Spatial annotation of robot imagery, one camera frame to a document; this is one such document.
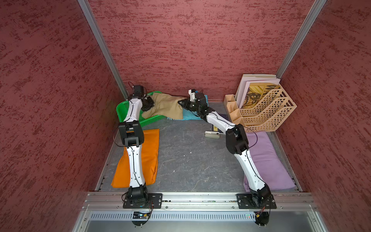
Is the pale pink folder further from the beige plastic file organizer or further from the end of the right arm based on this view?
the end of the right arm

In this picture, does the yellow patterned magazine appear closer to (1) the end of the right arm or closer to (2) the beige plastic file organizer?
(2) the beige plastic file organizer

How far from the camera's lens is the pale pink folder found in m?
0.96

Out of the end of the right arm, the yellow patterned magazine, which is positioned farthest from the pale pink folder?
the end of the right arm

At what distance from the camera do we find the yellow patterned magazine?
97cm

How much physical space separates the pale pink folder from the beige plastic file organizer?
0.18ft

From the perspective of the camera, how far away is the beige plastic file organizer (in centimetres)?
90

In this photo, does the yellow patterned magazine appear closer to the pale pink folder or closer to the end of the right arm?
the pale pink folder

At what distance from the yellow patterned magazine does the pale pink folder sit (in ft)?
0.05

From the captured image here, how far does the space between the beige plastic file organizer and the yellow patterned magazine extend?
0.03 metres

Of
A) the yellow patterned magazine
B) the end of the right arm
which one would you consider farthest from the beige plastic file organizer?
the end of the right arm
